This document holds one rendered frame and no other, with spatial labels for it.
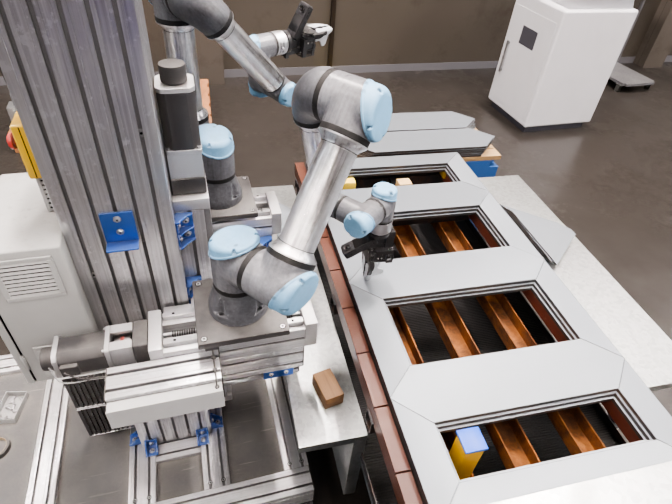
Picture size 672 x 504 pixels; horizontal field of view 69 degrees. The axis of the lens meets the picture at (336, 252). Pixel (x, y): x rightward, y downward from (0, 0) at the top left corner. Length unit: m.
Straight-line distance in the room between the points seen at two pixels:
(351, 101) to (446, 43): 4.94
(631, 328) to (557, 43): 3.06
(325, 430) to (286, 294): 0.57
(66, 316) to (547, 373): 1.31
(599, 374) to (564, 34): 3.42
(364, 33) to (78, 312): 4.60
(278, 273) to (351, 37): 4.59
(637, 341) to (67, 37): 1.83
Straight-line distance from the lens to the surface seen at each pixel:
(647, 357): 1.94
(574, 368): 1.62
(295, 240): 1.05
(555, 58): 4.69
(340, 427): 1.50
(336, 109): 1.05
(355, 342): 1.50
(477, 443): 1.32
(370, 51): 5.62
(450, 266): 1.77
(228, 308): 1.22
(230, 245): 1.11
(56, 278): 1.33
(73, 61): 1.11
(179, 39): 1.54
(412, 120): 2.70
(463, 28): 5.99
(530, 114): 4.82
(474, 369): 1.49
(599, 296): 2.06
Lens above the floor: 1.99
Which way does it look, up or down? 41 degrees down
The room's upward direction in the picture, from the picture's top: 6 degrees clockwise
